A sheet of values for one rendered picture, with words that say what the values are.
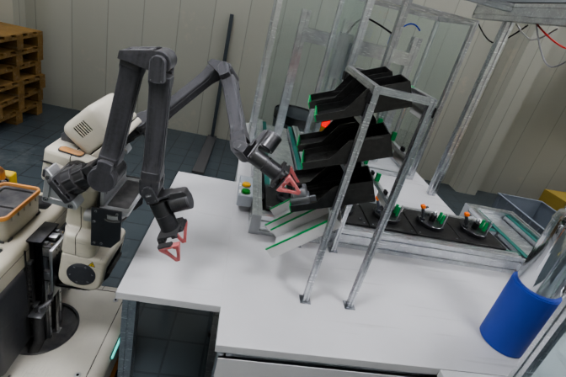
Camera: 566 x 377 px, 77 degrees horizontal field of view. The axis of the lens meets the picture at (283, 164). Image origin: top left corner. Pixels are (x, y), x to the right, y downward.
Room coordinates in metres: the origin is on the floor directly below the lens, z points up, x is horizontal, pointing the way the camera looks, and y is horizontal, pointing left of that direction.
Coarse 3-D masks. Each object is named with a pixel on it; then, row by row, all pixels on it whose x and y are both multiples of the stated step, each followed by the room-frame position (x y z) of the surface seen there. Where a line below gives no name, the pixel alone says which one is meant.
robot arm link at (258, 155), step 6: (258, 144) 1.10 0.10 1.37; (252, 150) 1.09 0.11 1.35; (258, 150) 1.07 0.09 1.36; (264, 150) 1.10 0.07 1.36; (252, 156) 1.06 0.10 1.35; (258, 156) 1.06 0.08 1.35; (264, 156) 1.07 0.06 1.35; (252, 162) 1.06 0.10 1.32; (258, 162) 1.06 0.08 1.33; (264, 162) 1.06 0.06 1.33; (258, 168) 1.06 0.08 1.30
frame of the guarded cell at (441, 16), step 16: (384, 0) 2.40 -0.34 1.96; (400, 0) 2.42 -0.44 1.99; (272, 16) 2.79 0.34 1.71; (432, 16) 2.98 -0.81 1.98; (448, 16) 2.47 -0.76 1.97; (272, 32) 2.30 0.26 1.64; (432, 32) 2.99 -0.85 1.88; (272, 48) 2.30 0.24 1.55; (464, 48) 2.50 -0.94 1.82; (448, 80) 2.52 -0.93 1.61; (256, 112) 2.31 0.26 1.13; (432, 128) 2.50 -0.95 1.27; (416, 160) 2.50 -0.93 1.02
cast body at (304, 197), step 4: (296, 184) 1.08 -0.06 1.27; (300, 184) 1.08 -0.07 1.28; (304, 184) 1.10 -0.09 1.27; (292, 188) 1.08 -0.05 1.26; (300, 188) 1.07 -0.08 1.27; (304, 188) 1.07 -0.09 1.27; (304, 192) 1.06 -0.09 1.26; (308, 192) 1.10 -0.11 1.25; (292, 196) 1.08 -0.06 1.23; (296, 196) 1.06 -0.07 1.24; (300, 196) 1.06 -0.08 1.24; (304, 196) 1.06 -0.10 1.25; (308, 196) 1.07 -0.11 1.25; (312, 196) 1.08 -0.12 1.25; (292, 200) 1.06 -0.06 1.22; (296, 200) 1.06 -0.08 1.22; (300, 200) 1.06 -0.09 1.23; (304, 200) 1.06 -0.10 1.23; (308, 200) 1.06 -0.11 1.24; (312, 200) 1.08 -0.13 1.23; (292, 204) 1.06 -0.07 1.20
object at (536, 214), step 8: (496, 200) 2.72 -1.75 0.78; (504, 200) 2.66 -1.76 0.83; (512, 200) 2.76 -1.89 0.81; (520, 200) 2.77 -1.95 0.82; (528, 200) 2.78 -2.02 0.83; (536, 200) 2.79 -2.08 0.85; (496, 208) 2.69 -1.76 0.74; (504, 208) 2.61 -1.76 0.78; (512, 208) 2.55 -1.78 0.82; (520, 208) 2.78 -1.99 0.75; (528, 208) 2.79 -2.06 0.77; (536, 208) 2.80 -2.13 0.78; (544, 208) 2.75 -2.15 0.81; (552, 208) 2.70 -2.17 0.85; (520, 216) 2.45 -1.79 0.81; (528, 216) 2.40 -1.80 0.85; (536, 216) 2.78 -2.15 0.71; (544, 216) 2.71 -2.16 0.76; (528, 224) 2.35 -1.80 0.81; (536, 224) 2.30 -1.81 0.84; (544, 224) 2.67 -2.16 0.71
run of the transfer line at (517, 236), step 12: (468, 204) 2.06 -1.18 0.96; (468, 216) 2.00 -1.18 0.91; (480, 216) 1.92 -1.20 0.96; (492, 216) 2.07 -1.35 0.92; (504, 216) 2.08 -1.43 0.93; (516, 216) 2.07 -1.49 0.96; (492, 228) 1.84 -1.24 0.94; (504, 228) 1.94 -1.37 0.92; (516, 228) 1.96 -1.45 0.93; (528, 228) 1.93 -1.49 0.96; (504, 240) 1.76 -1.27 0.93; (516, 240) 1.83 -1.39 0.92; (528, 240) 1.86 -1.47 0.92; (516, 252) 1.60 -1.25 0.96; (528, 252) 1.71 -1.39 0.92; (516, 264) 1.55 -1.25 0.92
